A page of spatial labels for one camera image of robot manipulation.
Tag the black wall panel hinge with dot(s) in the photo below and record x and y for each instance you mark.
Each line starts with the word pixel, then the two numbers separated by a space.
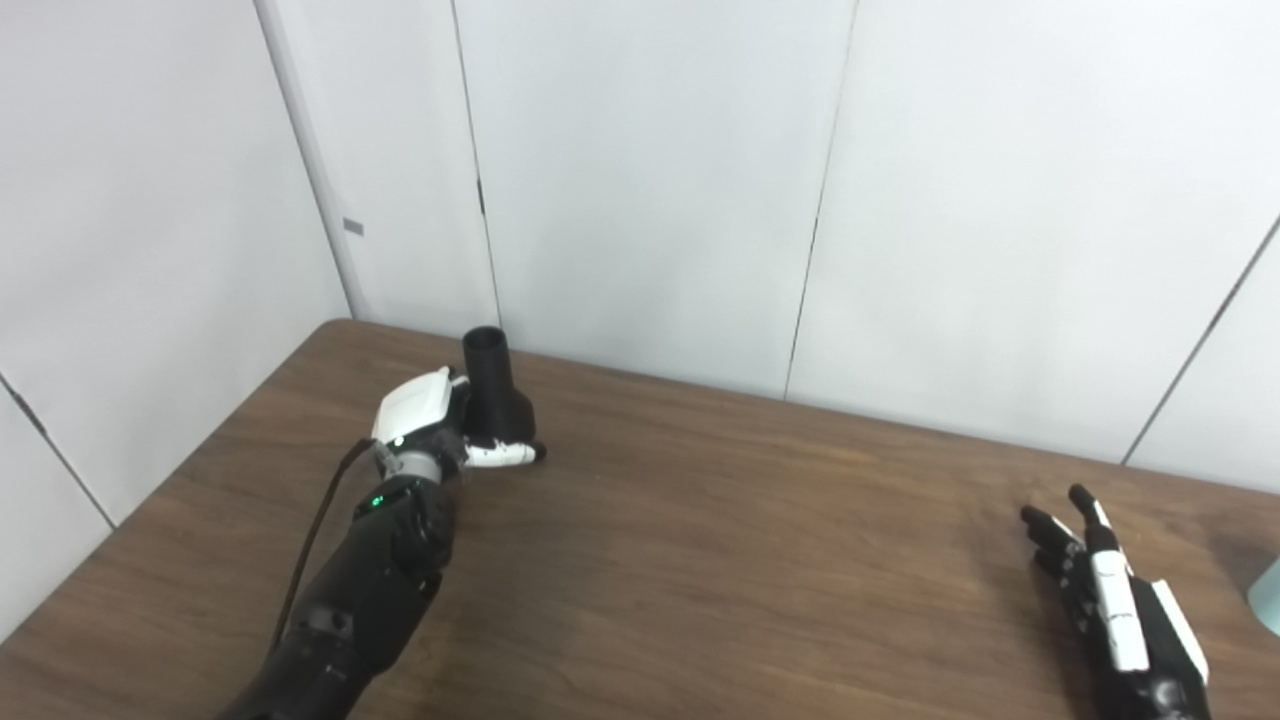
pixel 481 196

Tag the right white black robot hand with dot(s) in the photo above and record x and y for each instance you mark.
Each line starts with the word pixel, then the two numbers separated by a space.
pixel 1130 610

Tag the white corner post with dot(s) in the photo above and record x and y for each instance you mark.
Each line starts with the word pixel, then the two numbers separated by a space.
pixel 320 170

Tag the black flared nozzle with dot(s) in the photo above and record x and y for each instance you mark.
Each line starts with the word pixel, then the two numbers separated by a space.
pixel 500 400

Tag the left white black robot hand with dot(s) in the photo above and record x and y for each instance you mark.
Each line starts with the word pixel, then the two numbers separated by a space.
pixel 415 405

